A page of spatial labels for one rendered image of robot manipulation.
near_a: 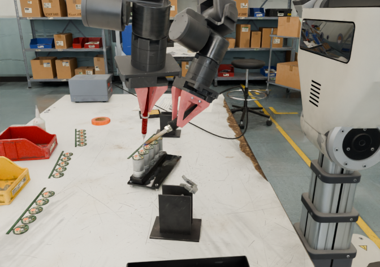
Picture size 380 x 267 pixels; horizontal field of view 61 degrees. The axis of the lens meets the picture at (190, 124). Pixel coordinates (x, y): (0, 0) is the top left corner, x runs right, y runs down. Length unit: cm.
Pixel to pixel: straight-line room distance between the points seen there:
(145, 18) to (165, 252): 35
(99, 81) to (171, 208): 88
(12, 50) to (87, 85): 464
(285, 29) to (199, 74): 365
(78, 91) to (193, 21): 81
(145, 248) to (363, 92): 53
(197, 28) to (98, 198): 39
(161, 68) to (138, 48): 5
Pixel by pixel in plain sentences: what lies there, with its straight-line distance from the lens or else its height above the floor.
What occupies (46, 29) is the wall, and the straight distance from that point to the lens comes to 570.
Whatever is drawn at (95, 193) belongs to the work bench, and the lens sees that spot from 70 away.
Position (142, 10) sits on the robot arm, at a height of 110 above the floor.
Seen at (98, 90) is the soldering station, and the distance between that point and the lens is 135.
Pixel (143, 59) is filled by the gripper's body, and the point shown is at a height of 103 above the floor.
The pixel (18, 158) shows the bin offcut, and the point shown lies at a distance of 91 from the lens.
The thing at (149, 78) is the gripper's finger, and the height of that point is 100.
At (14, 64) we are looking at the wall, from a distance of 598.
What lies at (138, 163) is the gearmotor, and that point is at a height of 80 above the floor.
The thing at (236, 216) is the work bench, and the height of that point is 75.
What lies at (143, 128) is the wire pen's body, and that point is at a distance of 63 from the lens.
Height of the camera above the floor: 110
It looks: 20 degrees down
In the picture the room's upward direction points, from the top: straight up
